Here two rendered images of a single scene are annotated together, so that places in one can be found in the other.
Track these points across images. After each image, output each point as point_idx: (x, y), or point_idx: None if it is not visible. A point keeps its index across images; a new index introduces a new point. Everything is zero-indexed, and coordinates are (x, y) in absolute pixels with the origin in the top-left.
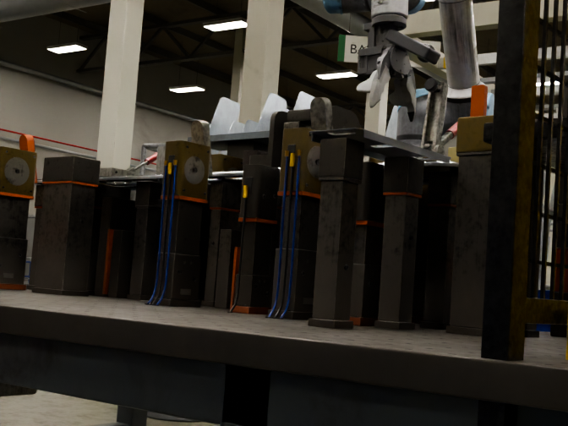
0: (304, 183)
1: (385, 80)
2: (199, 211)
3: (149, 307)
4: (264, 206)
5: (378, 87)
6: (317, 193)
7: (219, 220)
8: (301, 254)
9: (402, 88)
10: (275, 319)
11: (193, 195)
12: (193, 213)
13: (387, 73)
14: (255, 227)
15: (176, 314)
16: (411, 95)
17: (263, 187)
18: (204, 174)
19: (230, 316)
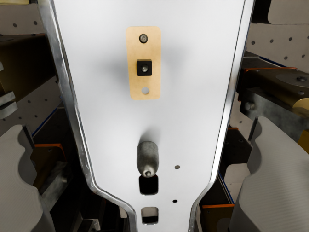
0: (300, 70)
1: (270, 180)
2: (205, 200)
3: (246, 130)
4: (234, 135)
5: (298, 144)
6: (271, 68)
7: (155, 216)
8: (253, 55)
9: (49, 218)
10: (254, 45)
11: (220, 208)
12: (211, 197)
13: (286, 229)
14: (231, 127)
15: (305, 68)
16: (10, 173)
17: (246, 147)
18: (216, 229)
19: (275, 59)
